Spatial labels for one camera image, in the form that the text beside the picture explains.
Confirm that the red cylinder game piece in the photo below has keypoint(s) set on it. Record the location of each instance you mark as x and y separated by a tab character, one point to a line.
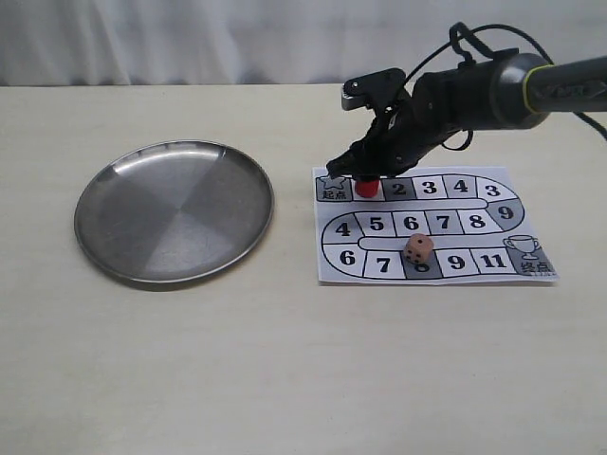
367	189

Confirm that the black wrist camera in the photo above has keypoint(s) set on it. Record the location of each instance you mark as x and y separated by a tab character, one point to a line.
376	91

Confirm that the tan die with dots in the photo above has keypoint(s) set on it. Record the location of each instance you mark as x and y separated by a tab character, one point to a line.
418	249

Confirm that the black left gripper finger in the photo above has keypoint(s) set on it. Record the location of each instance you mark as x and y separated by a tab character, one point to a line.
357	160

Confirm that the paper game board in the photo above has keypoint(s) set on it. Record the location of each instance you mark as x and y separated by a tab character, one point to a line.
475	218

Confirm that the round steel plate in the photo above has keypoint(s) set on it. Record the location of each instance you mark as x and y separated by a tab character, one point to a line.
174	212

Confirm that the white curtain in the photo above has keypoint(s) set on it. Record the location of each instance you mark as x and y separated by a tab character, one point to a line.
50	43

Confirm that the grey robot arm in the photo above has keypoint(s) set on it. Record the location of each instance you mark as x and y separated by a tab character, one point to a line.
516	91

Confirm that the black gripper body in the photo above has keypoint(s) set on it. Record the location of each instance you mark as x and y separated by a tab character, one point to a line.
441	104

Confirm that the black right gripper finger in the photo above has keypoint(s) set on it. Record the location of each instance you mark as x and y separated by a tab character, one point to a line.
392	165

